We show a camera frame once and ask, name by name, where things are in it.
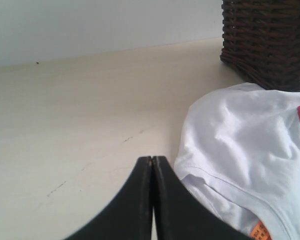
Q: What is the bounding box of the dark red wicker basket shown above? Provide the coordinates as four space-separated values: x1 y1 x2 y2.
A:
220 0 300 92

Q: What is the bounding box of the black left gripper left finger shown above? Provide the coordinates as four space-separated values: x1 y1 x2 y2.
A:
67 156 153 240

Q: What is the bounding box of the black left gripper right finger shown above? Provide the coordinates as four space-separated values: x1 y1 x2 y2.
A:
151 156 250 240

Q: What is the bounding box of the white t-shirt red lettering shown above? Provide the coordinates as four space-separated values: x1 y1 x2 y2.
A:
174 83 300 240

